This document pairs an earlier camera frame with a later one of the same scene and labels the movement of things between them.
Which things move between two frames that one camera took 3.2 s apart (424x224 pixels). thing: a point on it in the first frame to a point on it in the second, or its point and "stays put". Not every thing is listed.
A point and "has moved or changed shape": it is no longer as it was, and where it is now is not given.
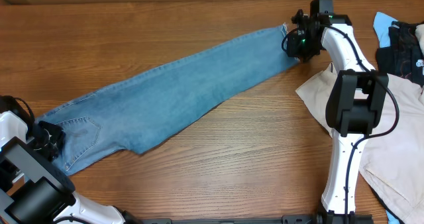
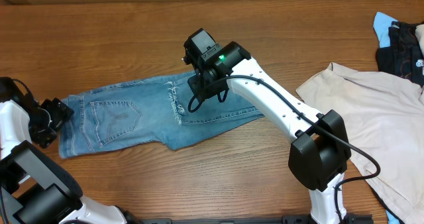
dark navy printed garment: [404, 56] stays put
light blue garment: [381, 23] stays put
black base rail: [289, 219] stays put
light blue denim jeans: [157, 102] has moved or changed shape
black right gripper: [292, 43] to [197, 86]
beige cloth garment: [392, 159] stays put
